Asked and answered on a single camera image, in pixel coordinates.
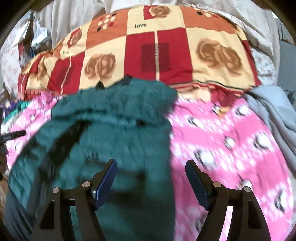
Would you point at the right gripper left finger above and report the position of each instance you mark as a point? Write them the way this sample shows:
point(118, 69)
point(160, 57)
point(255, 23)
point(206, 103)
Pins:
point(55, 223)

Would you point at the dark green puffer jacket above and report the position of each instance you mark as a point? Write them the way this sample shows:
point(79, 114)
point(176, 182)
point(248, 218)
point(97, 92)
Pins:
point(126, 122)

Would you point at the green purple cloth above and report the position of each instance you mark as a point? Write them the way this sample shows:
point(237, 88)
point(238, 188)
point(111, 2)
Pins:
point(11, 108)

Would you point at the pink penguin print quilt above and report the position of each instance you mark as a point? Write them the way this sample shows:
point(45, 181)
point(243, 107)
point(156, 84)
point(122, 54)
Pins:
point(237, 150)

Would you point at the grey fleece garment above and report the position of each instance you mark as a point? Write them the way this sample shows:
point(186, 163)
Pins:
point(272, 106)

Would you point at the beige curtain fabric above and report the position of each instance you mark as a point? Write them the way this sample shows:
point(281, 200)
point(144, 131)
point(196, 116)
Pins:
point(256, 20)

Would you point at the grey metal cabinet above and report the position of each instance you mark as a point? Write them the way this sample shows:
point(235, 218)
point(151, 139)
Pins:
point(286, 76)

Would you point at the red orange rose blanket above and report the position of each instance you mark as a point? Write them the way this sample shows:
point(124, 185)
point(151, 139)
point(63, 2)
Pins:
point(181, 46)

